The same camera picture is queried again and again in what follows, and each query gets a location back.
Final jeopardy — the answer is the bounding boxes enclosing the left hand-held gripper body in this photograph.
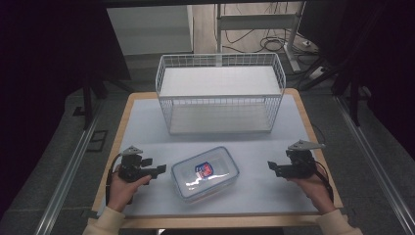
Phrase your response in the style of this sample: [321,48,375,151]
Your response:
[116,145,155,184]

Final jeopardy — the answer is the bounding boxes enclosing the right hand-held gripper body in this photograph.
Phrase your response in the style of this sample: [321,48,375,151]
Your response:
[276,139,327,180]

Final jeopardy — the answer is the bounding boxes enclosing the clear plastic food container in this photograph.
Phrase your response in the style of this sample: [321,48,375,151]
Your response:
[169,145,241,204]

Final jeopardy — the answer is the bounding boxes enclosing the white wire two-tier rack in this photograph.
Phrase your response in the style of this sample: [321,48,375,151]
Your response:
[155,52,288,136]

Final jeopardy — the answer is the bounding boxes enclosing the person's left hand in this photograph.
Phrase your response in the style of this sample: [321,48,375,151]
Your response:
[107,173,153,213]

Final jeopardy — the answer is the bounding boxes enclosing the person's right hand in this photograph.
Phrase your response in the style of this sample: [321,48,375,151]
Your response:
[286,163,338,215]

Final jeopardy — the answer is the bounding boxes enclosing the white table mat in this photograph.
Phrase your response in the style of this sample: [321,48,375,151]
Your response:
[120,93,321,219]

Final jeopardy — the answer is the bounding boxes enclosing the black stand leg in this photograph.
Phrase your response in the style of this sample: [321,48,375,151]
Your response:
[331,76,364,127]
[80,76,110,131]

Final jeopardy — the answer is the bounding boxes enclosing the white power strip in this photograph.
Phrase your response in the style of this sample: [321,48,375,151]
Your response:
[307,66,328,81]

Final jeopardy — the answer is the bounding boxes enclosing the dark curtain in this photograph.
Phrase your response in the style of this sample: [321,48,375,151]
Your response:
[0,0,131,216]
[298,0,415,161]

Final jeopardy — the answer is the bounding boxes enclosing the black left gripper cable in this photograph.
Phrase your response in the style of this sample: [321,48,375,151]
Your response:
[104,153,122,208]

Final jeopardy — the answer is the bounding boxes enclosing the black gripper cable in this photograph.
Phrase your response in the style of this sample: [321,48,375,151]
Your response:
[313,161,335,204]
[104,153,122,208]

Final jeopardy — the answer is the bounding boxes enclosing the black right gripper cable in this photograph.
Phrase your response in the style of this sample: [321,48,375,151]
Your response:
[313,161,335,204]

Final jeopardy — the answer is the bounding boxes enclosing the black floor bracket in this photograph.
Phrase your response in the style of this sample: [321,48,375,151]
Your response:
[85,129,109,153]

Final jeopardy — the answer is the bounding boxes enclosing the aluminium floor rail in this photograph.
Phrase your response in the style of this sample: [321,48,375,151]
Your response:
[33,103,103,235]
[335,95,415,235]

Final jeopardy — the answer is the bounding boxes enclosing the black floor cables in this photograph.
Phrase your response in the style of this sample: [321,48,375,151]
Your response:
[223,28,322,67]

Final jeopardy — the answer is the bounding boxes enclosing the white metal desk frame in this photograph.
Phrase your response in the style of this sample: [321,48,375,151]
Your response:
[214,1,307,73]

